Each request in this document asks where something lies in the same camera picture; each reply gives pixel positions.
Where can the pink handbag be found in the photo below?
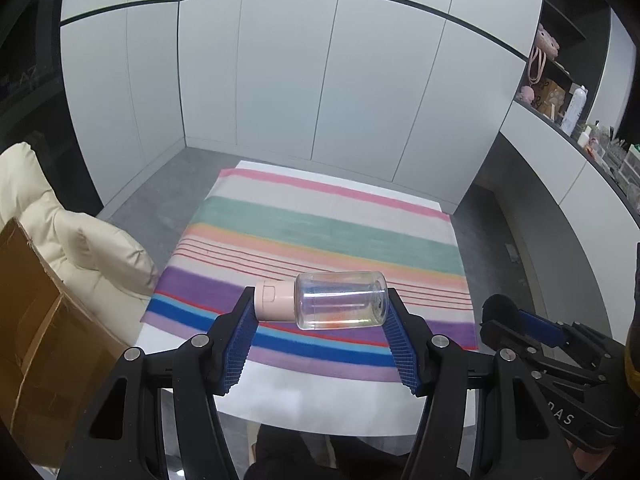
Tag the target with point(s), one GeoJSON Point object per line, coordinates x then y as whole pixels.
{"type": "Point", "coordinates": [537, 62]}

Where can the small pink plush toy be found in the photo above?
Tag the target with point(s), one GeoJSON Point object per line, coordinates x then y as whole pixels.
{"type": "Point", "coordinates": [526, 94]}

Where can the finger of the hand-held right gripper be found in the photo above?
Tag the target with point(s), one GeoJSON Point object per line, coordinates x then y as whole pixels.
{"type": "Point", "coordinates": [542, 329]}
{"type": "Point", "coordinates": [530, 355]}

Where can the white counter cabinet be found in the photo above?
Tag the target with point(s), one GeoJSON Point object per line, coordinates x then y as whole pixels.
{"type": "Point", "coordinates": [550, 170]}

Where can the white spray bottle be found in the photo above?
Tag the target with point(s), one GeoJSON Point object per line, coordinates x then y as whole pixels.
{"type": "Point", "coordinates": [574, 110]}

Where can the clear bottle with pink cap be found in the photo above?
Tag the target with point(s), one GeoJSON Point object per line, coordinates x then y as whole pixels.
{"type": "Point", "coordinates": [340, 300]}

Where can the clear plastic organizer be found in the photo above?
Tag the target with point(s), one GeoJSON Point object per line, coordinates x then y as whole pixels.
{"type": "Point", "coordinates": [627, 170]}

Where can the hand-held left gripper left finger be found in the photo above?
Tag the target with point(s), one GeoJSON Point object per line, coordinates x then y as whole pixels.
{"type": "Point", "coordinates": [237, 350]}

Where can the small white bottle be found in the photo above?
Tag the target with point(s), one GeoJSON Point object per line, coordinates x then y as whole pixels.
{"type": "Point", "coordinates": [584, 138]}

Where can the brown cardboard box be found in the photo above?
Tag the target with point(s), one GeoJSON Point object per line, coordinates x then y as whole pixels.
{"type": "Point", "coordinates": [50, 340]}

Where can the dark glass cabinet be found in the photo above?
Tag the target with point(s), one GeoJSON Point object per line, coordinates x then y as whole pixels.
{"type": "Point", "coordinates": [30, 110]}

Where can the striped colourful blanket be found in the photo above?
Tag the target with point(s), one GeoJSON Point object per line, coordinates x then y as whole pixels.
{"type": "Point", "coordinates": [325, 225]}

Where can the wall socket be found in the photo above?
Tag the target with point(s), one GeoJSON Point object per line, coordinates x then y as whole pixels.
{"type": "Point", "coordinates": [512, 252]}

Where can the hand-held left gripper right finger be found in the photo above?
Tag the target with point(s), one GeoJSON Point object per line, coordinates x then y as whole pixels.
{"type": "Point", "coordinates": [402, 350]}

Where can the brown patterned box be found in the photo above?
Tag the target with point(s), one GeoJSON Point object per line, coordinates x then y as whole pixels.
{"type": "Point", "coordinates": [550, 96]}

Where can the person's right hand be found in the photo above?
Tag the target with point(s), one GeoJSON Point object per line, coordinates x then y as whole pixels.
{"type": "Point", "coordinates": [595, 462]}

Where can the black round lid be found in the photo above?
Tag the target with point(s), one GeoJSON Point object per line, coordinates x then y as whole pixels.
{"type": "Point", "coordinates": [500, 307]}

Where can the cream puffer jacket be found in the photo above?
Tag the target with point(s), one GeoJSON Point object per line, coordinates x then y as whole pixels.
{"type": "Point", "coordinates": [100, 260]}

